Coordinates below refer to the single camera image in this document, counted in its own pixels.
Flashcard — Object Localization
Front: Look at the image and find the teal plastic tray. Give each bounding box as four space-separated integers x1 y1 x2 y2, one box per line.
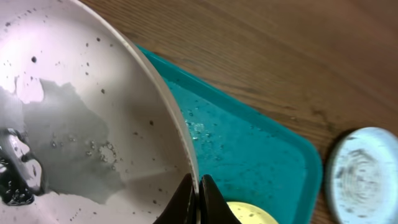
144 50 323 223

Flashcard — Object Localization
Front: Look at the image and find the light blue plate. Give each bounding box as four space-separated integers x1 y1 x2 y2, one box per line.
325 127 397 224

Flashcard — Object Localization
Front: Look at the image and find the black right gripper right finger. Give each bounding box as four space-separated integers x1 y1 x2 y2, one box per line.
199 174 241 224

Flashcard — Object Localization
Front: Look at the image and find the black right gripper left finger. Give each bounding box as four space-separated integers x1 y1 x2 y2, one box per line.
154 174 196 224

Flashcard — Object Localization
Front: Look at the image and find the white plate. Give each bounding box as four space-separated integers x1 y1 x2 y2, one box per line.
1 0 198 223

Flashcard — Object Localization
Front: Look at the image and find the yellow rimmed plate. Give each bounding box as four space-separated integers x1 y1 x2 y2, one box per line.
227 202 278 224

